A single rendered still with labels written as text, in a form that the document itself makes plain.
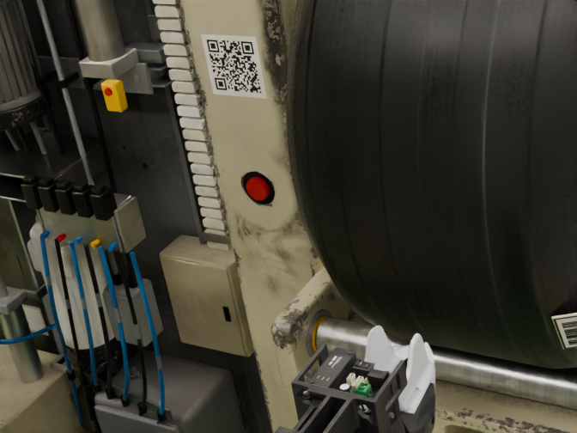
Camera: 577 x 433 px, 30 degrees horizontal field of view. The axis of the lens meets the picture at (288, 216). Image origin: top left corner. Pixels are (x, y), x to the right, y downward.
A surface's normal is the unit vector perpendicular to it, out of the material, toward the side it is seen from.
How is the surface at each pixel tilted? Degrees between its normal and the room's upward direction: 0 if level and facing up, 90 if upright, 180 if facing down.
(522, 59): 63
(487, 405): 0
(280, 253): 90
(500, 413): 0
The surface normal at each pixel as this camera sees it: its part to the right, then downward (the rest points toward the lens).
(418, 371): 0.88, 0.10
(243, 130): -0.50, 0.49
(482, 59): -0.51, 0.02
